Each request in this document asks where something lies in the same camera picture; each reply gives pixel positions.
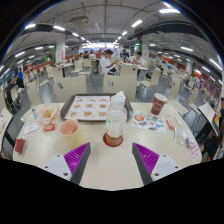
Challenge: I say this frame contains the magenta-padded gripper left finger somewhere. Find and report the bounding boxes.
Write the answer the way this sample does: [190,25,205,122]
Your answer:
[42,142,92,186]

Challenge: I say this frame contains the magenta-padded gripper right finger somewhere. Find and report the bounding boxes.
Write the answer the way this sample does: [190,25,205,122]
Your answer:
[131,142,183,187]

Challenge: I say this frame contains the clear white-capped drink bottle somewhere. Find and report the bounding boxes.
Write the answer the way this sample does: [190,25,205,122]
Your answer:
[105,93,128,148]

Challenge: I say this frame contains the yellow mug with pink inside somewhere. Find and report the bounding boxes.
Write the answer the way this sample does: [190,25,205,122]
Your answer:
[58,118,83,149]

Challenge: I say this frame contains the colourful sticker leaflet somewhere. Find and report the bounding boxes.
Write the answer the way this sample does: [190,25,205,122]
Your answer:
[130,109,167,135]

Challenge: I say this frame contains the small red white packet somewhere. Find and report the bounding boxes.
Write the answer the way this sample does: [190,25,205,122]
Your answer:
[165,119,175,131]

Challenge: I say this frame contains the clear plastic packet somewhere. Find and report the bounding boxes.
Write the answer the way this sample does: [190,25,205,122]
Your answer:
[173,126,190,148]

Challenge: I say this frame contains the small red sauce packet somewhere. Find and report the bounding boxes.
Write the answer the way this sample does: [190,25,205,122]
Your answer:
[43,122,57,132]

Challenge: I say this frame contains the white printed paper slip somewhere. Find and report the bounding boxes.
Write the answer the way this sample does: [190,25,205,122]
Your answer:
[186,139,203,163]

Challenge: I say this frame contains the dark brown food tray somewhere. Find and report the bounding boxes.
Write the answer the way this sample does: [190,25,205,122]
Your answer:
[60,93,134,123]

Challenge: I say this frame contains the printed paper tray liner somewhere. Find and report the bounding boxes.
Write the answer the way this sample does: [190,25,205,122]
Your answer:
[64,95,111,121]

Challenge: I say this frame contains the crumpled food wrapper bag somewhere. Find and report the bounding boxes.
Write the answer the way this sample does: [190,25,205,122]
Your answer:
[35,103,61,126]

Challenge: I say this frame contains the white printed paper card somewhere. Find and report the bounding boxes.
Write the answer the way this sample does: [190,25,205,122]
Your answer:
[23,120,41,137]

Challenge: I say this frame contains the red paper cup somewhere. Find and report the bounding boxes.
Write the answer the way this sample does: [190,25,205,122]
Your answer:
[150,92,168,116]

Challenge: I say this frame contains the red cardboard box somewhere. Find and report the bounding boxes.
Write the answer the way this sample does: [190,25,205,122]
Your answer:
[14,137,26,155]

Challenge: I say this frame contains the small clear plastic bottle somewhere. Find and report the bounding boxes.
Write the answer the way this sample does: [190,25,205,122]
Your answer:
[31,107,39,122]

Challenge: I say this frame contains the white paper napkin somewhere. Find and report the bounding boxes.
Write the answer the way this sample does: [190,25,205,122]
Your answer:
[114,90,128,99]

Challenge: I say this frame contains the beige canteen chairs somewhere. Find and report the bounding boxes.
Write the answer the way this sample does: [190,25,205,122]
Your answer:
[0,58,209,118]

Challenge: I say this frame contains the beige neighbouring table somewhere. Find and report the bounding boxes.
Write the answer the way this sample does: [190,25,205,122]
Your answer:
[197,102,221,138]
[0,106,16,158]

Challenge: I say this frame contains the person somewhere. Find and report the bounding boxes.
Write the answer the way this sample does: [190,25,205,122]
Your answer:
[99,48,119,76]
[14,73,26,90]
[5,74,19,104]
[129,50,146,68]

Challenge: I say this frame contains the ceiling air conditioner unit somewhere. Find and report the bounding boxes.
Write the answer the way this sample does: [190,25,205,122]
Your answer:
[69,15,90,27]

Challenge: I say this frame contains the ceiling strip lights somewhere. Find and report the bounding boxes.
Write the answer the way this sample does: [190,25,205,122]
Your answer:
[0,6,224,84]

